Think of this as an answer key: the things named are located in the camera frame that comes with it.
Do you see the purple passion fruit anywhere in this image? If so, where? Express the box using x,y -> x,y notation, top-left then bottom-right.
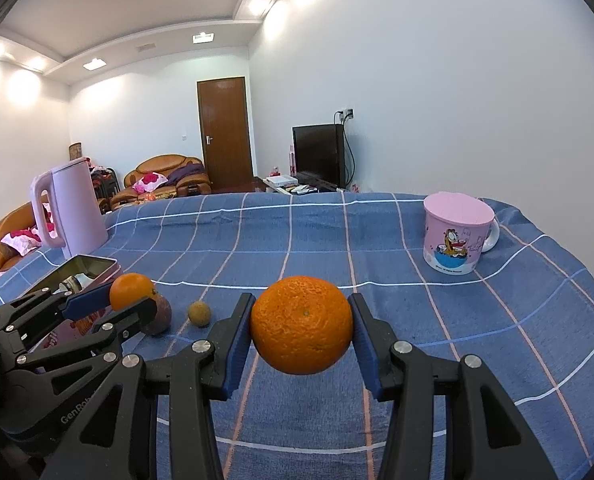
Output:
142,294 -> 172,337

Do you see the small longan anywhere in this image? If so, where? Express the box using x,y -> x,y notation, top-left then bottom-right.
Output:
187,300 -> 212,327

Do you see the large orange tangerine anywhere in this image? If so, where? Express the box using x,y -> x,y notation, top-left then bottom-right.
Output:
250,276 -> 353,375

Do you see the pink cookie tin box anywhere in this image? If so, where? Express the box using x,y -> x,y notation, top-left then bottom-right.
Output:
26,255 -> 122,351

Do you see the pink electric kettle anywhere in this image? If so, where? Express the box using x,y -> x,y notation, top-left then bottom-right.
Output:
30,157 -> 108,260

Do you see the red white cushion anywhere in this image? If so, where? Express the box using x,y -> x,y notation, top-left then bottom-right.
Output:
1,228 -> 42,257
132,172 -> 168,194

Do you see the brown leather sofa left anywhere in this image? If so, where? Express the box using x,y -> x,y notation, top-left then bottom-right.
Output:
0,203 -> 42,272

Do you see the brown leather sofa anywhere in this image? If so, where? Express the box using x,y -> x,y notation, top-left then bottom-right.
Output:
0,203 -> 42,272
109,154 -> 212,210

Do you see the red white cushion back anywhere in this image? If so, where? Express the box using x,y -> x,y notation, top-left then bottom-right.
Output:
132,172 -> 168,194

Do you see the pink cartoon mug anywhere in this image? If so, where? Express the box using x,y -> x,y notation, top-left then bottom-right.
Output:
423,192 -> 500,276

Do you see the brown leather sofa back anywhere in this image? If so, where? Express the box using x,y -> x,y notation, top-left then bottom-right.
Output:
109,154 -> 212,210

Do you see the purple blanket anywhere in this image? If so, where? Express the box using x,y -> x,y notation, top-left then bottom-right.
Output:
167,162 -> 206,186

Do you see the low tv stand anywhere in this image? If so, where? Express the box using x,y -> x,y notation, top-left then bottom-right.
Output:
260,174 -> 338,196

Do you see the blue plaid tablecloth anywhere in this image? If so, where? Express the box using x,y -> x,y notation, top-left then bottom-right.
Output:
0,192 -> 594,480

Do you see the black television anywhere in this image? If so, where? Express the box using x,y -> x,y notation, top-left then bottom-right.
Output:
292,124 -> 347,188

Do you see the brown wooden door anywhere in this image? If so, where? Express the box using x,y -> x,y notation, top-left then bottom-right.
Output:
197,77 -> 254,191

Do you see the pink box by tv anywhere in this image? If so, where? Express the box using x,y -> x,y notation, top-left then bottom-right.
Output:
289,144 -> 297,177

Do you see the wall power outlet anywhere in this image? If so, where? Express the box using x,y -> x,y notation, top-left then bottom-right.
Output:
335,108 -> 354,122

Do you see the black tv cable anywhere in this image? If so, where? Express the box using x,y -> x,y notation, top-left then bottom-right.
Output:
331,112 -> 358,191

